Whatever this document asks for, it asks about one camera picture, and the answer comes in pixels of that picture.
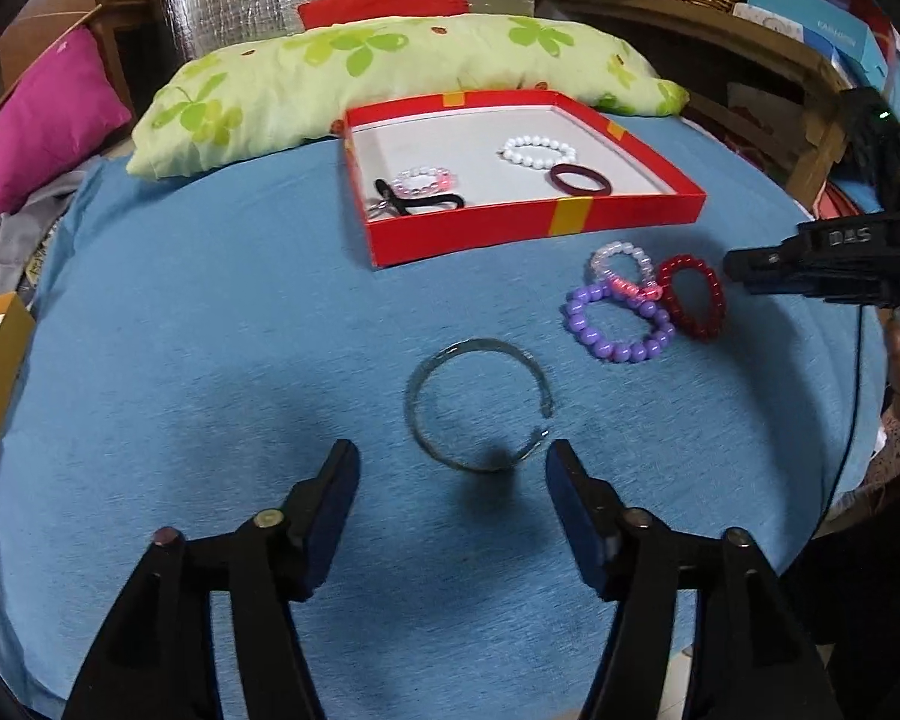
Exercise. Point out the silver bangle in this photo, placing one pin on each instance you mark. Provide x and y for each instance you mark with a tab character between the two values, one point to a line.
529	367

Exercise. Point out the blue paper box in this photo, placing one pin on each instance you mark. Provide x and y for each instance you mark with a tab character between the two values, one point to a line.
825	22

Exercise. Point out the red cushion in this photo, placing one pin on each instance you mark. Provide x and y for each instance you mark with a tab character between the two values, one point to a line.
382	1

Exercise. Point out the green leaf-print pillow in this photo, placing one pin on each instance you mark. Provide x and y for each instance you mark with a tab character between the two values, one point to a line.
285	82

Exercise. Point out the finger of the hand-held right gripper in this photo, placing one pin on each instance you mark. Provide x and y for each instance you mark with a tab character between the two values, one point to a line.
817	259

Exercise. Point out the magenta cushion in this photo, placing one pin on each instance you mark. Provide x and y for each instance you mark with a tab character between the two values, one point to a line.
45	120

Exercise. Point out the red cardboard box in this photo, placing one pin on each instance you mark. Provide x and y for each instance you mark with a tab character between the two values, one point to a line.
495	229

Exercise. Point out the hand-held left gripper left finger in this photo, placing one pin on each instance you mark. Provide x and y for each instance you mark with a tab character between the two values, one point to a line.
335	510

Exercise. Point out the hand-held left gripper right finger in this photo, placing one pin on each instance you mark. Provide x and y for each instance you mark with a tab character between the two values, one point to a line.
570	502

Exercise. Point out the brown cardboard box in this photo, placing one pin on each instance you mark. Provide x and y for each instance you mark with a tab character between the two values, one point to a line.
41	30

